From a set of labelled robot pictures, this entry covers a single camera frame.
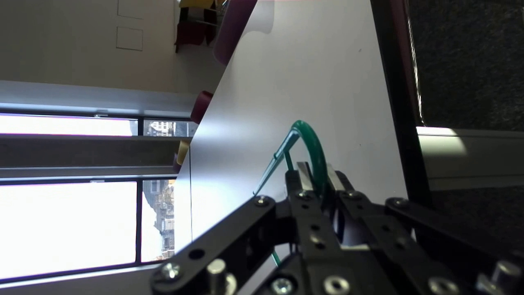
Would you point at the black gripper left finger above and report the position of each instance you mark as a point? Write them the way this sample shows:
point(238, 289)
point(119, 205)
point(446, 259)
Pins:
point(301, 182)

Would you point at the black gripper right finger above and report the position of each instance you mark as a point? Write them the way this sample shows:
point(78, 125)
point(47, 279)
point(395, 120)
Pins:
point(340, 186)

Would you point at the green coat hanger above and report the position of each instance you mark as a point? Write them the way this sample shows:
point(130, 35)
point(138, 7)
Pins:
point(314, 143)

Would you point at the white table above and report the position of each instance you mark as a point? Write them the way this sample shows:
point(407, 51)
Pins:
point(305, 71)

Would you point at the yellow chair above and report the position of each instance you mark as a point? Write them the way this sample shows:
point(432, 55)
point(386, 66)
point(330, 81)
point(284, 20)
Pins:
point(181, 153)
point(202, 4)

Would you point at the maroon chair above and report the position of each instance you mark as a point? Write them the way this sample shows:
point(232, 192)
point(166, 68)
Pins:
point(235, 27)
point(202, 107)
point(197, 30)

